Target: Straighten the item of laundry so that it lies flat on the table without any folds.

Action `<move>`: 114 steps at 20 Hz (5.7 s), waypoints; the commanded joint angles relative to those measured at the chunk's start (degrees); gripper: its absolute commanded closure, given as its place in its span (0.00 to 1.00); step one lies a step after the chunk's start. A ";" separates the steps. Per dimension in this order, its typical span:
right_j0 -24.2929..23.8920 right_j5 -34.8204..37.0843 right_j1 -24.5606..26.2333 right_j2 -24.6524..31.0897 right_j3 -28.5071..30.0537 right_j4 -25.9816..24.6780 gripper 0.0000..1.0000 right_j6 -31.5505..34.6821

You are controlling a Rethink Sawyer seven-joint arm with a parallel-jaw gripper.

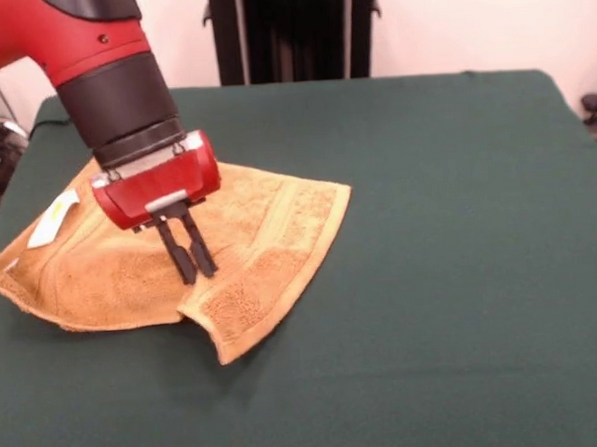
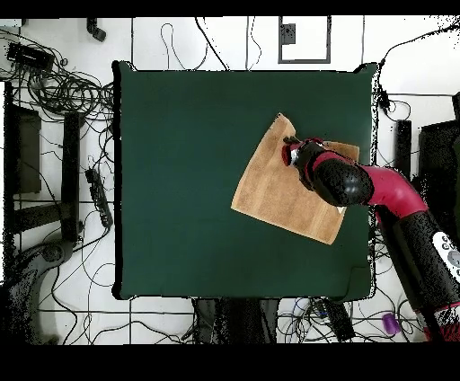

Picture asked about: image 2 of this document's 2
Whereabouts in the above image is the tan terry towel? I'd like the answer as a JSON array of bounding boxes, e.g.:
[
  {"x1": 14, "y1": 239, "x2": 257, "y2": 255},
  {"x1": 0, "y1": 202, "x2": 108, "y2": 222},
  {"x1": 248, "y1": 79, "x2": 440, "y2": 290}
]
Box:
[{"x1": 230, "y1": 112, "x2": 360, "y2": 246}]

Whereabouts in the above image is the dark green table cloth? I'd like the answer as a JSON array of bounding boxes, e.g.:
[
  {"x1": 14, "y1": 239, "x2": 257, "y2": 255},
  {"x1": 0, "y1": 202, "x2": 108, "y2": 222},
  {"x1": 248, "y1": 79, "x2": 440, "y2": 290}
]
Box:
[{"x1": 111, "y1": 59, "x2": 378, "y2": 302}]

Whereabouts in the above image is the black plug adapter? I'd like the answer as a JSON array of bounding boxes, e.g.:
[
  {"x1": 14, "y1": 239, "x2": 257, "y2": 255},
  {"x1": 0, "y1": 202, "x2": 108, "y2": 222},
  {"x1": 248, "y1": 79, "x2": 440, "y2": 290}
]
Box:
[{"x1": 376, "y1": 89, "x2": 393, "y2": 112}]

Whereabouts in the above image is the black stand bar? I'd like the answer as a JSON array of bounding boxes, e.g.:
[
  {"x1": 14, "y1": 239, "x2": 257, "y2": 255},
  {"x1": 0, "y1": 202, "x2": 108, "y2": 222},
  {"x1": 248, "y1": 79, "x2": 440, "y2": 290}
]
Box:
[
  {"x1": 60, "y1": 111, "x2": 85, "y2": 243},
  {"x1": 394, "y1": 120, "x2": 412, "y2": 181}
]

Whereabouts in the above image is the dark grey square plate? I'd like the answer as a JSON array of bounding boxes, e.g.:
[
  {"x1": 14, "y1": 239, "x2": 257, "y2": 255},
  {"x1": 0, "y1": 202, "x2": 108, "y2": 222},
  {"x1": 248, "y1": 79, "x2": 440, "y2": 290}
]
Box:
[{"x1": 279, "y1": 22, "x2": 296, "y2": 45}]

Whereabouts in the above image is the black cabinet panel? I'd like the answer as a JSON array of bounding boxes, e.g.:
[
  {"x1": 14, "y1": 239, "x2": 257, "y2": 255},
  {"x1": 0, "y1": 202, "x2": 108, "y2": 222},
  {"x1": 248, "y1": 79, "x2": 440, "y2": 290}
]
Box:
[
  {"x1": 3, "y1": 81, "x2": 42, "y2": 253},
  {"x1": 415, "y1": 120, "x2": 460, "y2": 235}
]

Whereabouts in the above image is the wide black power strip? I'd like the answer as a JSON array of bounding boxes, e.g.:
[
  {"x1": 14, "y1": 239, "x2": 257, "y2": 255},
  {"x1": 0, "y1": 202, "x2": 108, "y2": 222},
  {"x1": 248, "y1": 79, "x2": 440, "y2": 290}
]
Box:
[{"x1": 321, "y1": 299, "x2": 357, "y2": 342}]

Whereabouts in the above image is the long black power strip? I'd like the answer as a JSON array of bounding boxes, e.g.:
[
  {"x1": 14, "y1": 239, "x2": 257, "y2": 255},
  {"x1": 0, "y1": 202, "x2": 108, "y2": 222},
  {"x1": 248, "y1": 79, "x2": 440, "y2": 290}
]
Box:
[{"x1": 84, "y1": 168, "x2": 113, "y2": 228}]

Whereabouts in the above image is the purple object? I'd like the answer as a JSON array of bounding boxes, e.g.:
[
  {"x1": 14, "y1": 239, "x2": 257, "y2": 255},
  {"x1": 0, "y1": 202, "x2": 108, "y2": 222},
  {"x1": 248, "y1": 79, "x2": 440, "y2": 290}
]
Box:
[{"x1": 381, "y1": 312, "x2": 402, "y2": 336}]

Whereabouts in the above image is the black angled object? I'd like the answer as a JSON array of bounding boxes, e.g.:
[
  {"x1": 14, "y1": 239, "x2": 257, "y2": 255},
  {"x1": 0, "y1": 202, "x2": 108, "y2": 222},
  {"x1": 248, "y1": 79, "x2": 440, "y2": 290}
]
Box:
[{"x1": 85, "y1": 17, "x2": 108, "y2": 43}]

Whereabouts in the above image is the grey chair base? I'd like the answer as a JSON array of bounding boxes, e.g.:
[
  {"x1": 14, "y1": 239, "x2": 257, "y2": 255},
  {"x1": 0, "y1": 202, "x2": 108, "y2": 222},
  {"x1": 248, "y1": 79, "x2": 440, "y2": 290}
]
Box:
[{"x1": 10, "y1": 238, "x2": 76, "y2": 344}]

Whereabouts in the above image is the black rectangular box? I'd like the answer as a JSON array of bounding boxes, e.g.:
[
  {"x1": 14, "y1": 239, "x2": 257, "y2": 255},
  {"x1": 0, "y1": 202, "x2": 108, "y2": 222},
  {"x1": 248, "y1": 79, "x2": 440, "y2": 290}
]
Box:
[{"x1": 6, "y1": 41, "x2": 56, "y2": 71}]

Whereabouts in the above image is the grey rectangular frame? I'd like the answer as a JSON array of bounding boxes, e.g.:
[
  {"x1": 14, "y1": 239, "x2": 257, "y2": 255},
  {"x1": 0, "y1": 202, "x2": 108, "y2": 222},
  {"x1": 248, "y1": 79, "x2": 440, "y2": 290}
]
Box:
[{"x1": 278, "y1": 15, "x2": 332, "y2": 65}]

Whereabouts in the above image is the thick black cable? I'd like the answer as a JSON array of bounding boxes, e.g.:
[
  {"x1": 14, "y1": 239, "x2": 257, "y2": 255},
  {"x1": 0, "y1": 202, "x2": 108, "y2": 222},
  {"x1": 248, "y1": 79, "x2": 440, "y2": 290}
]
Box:
[{"x1": 194, "y1": 16, "x2": 231, "y2": 72}]

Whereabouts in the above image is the thin looped black cable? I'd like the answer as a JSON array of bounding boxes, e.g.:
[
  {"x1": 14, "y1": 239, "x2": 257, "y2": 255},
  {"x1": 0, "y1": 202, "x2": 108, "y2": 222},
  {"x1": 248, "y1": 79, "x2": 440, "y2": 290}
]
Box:
[{"x1": 160, "y1": 22, "x2": 209, "y2": 72}]

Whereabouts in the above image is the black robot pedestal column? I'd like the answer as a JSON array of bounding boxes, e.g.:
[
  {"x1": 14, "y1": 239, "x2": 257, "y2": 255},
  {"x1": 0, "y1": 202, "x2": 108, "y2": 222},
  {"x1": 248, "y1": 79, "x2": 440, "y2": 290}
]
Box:
[{"x1": 193, "y1": 297, "x2": 280, "y2": 344}]

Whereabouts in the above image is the tangled black cable bundle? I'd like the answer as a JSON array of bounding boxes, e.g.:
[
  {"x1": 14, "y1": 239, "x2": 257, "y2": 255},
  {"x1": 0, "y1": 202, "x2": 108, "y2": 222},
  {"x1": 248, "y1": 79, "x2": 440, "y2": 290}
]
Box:
[{"x1": 0, "y1": 28, "x2": 116, "y2": 125}]

